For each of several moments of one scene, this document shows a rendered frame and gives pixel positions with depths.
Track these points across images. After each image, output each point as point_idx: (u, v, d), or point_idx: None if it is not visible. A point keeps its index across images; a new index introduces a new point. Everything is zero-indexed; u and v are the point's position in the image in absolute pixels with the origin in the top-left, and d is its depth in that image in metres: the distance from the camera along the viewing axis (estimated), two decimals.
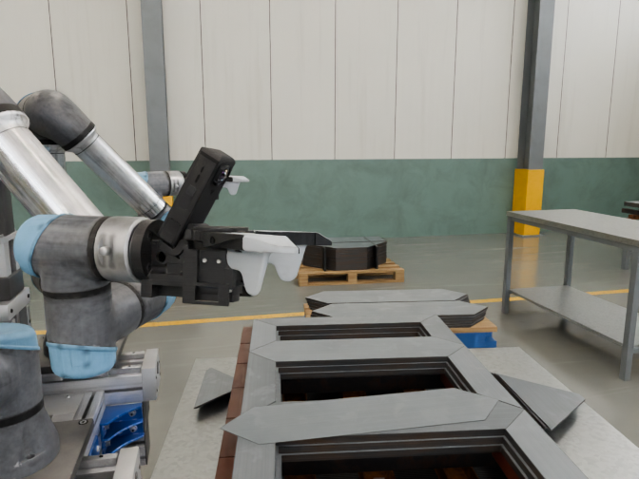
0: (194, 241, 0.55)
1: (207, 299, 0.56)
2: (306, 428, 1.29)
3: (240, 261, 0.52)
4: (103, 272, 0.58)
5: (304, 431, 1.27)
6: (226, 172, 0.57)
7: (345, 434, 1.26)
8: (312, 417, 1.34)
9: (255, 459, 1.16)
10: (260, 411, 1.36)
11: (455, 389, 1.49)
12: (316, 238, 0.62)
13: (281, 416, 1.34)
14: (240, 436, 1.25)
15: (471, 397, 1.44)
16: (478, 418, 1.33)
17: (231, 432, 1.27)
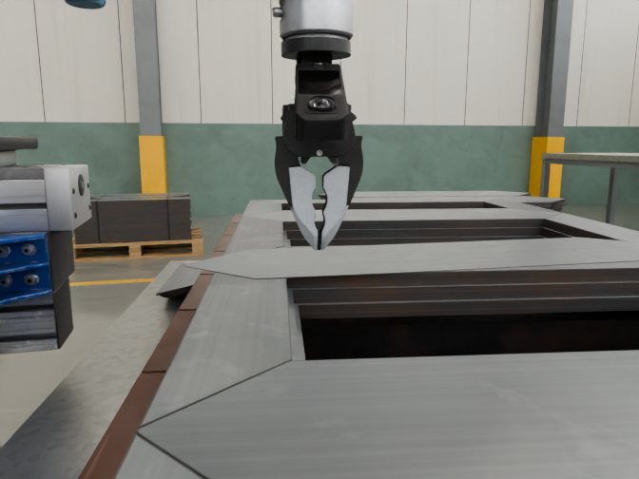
0: (287, 115, 0.53)
1: None
2: (343, 265, 0.69)
3: None
4: None
5: (340, 269, 0.68)
6: (320, 138, 0.47)
7: (418, 271, 0.67)
8: (352, 258, 0.74)
9: (246, 293, 0.57)
10: (257, 253, 0.77)
11: (580, 238, 0.90)
12: (319, 232, 0.55)
13: (296, 257, 0.75)
14: (220, 272, 0.66)
15: (615, 243, 0.85)
16: None
17: (203, 269, 0.67)
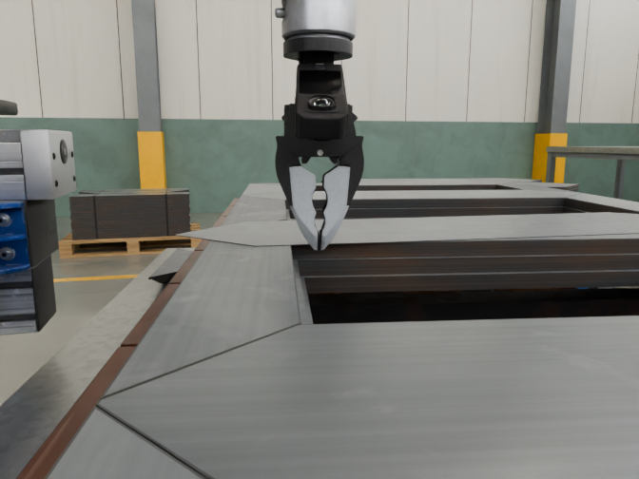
0: (289, 115, 0.54)
1: None
2: (354, 235, 0.62)
3: None
4: None
5: (351, 238, 0.60)
6: (320, 138, 0.47)
7: (438, 239, 0.59)
8: (362, 228, 0.67)
9: (245, 259, 0.49)
10: (258, 224, 0.70)
11: (610, 212, 0.82)
12: (319, 232, 0.55)
13: None
14: (215, 240, 0.59)
15: None
16: None
17: (198, 237, 0.60)
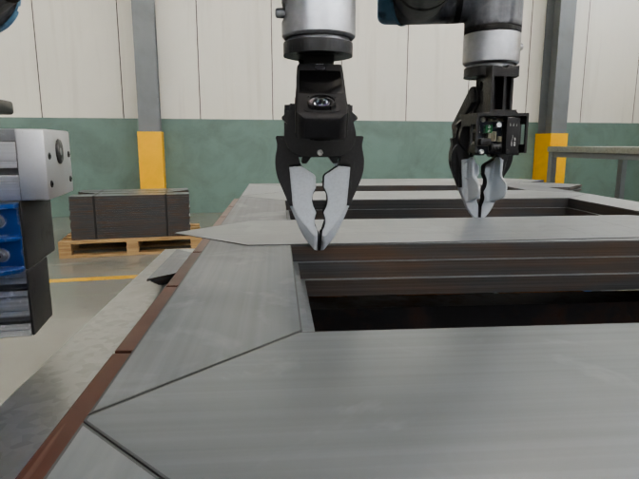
0: (289, 115, 0.54)
1: None
2: (351, 235, 0.62)
3: None
4: None
5: (347, 238, 0.60)
6: (320, 137, 0.47)
7: (435, 240, 0.58)
8: (362, 228, 0.67)
9: (244, 262, 0.48)
10: (261, 223, 0.70)
11: (629, 215, 0.79)
12: (319, 232, 0.55)
13: None
14: (211, 239, 0.59)
15: None
16: None
17: (196, 236, 0.61)
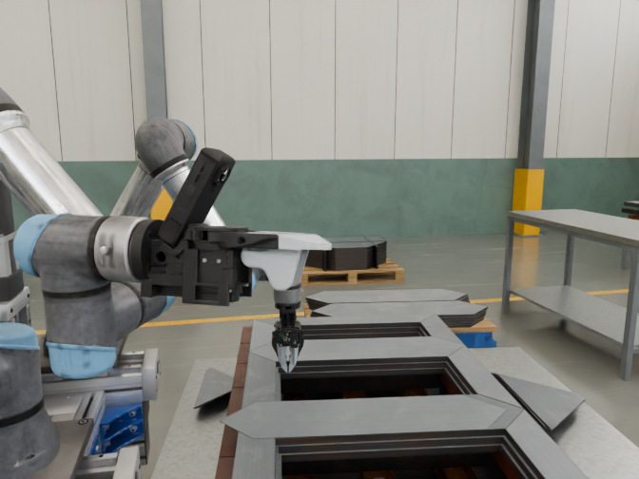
0: (194, 241, 0.55)
1: (207, 299, 0.56)
2: (302, 426, 1.30)
3: (263, 259, 0.55)
4: (103, 272, 0.58)
5: (300, 430, 1.28)
6: (226, 172, 0.57)
7: (339, 434, 1.26)
8: (311, 415, 1.35)
9: (255, 459, 1.16)
10: (261, 407, 1.39)
11: (462, 395, 1.45)
12: (312, 240, 0.56)
13: (280, 413, 1.36)
14: (237, 430, 1.28)
15: (477, 405, 1.40)
16: (480, 427, 1.29)
17: (229, 425, 1.30)
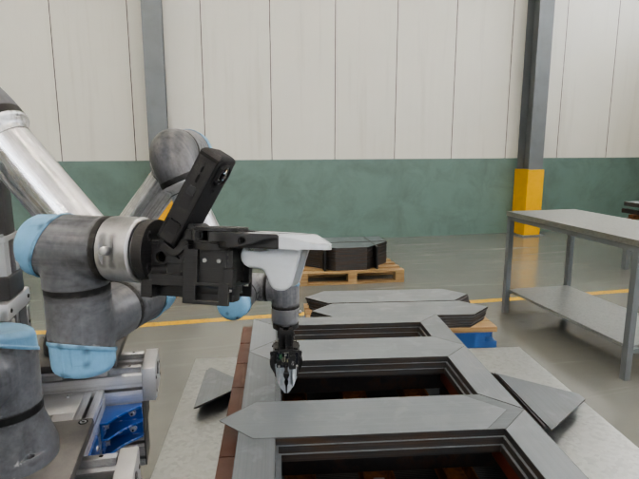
0: (194, 241, 0.55)
1: (207, 299, 0.56)
2: (302, 426, 1.30)
3: (263, 259, 0.55)
4: (103, 272, 0.58)
5: (300, 430, 1.28)
6: (226, 172, 0.57)
7: (339, 434, 1.26)
8: (311, 415, 1.35)
9: (255, 459, 1.16)
10: (261, 407, 1.39)
11: (462, 395, 1.45)
12: (312, 240, 0.56)
13: (280, 413, 1.36)
14: (237, 430, 1.28)
15: (477, 405, 1.40)
16: (480, 427, 1.29)
17: (229, 425, 1.30)
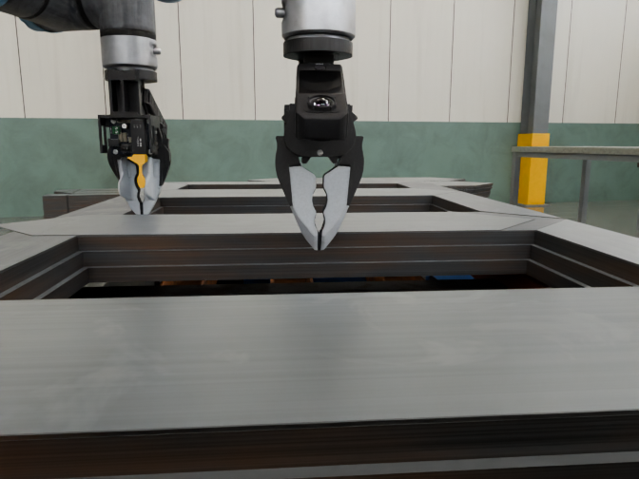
0: (289, 115, 0.54)
1: None
2: (145, 227, 0.67)
3: None
4: None
5: (136, 230, 0.66)
6: (320, 138, 0.47)
7: (209, 233, 0.64)
8: (171, 222, 0.72)
9: (3, 249, 0.54)
10: (88, 217, 0.77)
11: (454, 212, 0.83)
12: (319, 232, 0.55)
13: (117, 220, 0.73)
14: (11, 230, 0.66)
15: (481, 217, 0.78)
16: (487, 228, 0.67)
17: (5, 227, 0.68)
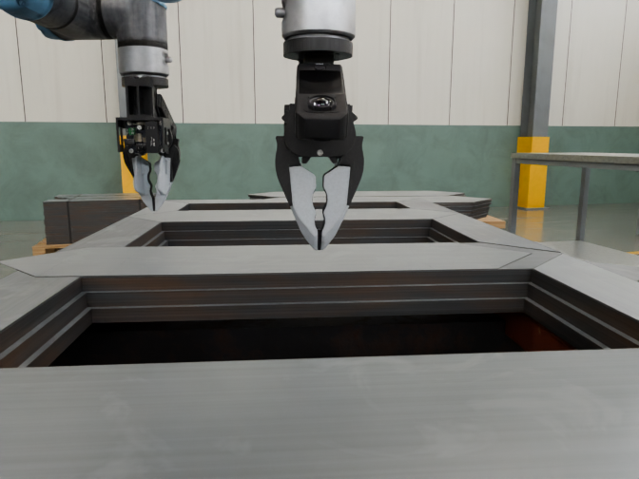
0: (289, 115, 0.54)
1: None
2: (147, 265, 0.68)
3: None
4: None
5: (139, 269, 0.67)
6: (320, 138, 0.47)
7: (211, 273, 0.65)
8: (173, 258, 0.73)
9: (8, 296, 0.55)
10: (91, 251, 0.78)
11: (453, 243, 0.84)
12: (319, 232, 0.55)
13: (120, 256, 0.74)
14: (16, 269, 0.66)
15: (479, 250, 0.79)
16: (485, 267, 0.68)
17: (9, 265, 0.69)
